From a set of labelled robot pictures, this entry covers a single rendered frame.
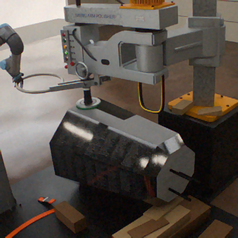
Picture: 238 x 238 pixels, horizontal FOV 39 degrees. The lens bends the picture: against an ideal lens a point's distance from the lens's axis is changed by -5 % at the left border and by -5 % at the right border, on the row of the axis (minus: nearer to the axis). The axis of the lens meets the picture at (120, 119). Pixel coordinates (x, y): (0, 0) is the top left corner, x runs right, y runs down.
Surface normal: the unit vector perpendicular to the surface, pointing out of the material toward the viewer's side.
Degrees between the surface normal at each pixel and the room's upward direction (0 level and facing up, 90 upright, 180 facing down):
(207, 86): 90
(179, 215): 0
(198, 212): 0
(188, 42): 90
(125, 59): 90
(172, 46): 90
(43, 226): 0
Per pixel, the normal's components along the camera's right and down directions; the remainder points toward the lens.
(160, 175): 0.66, 0.29
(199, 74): -0.28, 0.43
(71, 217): -0.07, -0.90
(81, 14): -0.61, 0.38
